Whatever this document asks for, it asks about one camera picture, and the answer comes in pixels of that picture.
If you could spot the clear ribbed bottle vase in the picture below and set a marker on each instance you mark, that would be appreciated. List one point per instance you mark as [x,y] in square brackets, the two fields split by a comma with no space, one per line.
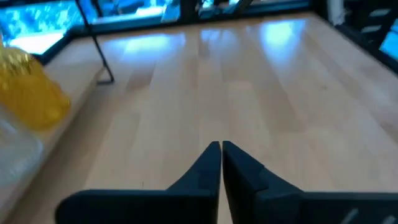
[15,149]

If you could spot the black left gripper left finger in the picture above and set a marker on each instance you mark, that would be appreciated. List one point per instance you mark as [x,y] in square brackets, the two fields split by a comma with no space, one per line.
[186,205]

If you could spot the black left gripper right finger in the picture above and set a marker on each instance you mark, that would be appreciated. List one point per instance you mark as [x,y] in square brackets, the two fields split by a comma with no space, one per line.
[264,205]

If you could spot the yellow diamond textured vase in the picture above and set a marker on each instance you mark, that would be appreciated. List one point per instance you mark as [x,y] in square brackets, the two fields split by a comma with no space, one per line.
[31,93]

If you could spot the wooden shelf black metal frame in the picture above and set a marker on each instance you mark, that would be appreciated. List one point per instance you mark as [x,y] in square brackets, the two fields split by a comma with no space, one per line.
[68,62]

